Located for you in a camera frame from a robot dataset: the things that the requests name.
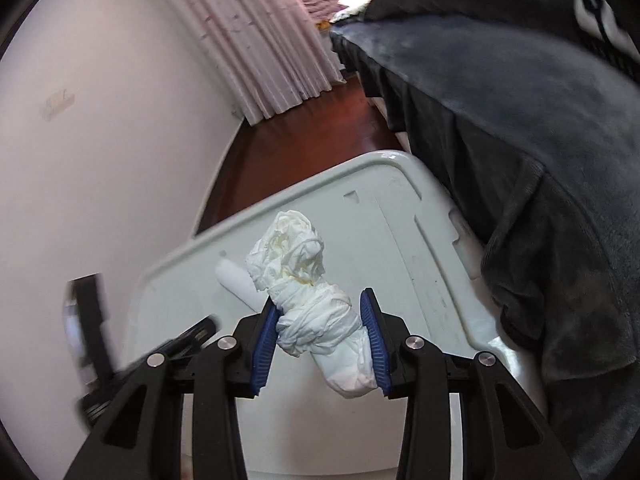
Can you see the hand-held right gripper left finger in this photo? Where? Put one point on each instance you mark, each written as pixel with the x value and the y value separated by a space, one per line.
pixel 265 345

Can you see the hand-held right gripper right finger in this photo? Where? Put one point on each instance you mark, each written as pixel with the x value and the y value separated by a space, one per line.
pixel 374 340

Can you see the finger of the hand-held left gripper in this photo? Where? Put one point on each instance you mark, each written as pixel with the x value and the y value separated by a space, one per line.
pixel 192 335
pixel 90 320

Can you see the white knotted cloth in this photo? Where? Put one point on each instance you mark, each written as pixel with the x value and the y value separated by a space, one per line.
pixel 310 310

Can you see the white paper tube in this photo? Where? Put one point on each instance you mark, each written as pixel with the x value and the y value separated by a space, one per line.
pixel 237 282

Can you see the white plastic bin lid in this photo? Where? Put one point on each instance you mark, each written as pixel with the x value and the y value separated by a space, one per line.
pixel 425 260

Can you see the dark grey bed blanket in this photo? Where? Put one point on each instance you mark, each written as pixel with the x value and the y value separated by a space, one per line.
pixel 550 210

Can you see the pink dotted curtain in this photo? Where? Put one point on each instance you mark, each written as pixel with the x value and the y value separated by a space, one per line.
pixel 250 35

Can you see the folded pink blankets pile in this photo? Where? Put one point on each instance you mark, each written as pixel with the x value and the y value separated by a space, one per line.
pixel 322 2

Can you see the white wall switch plate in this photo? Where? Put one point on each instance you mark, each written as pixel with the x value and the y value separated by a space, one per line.
pixel 57 104

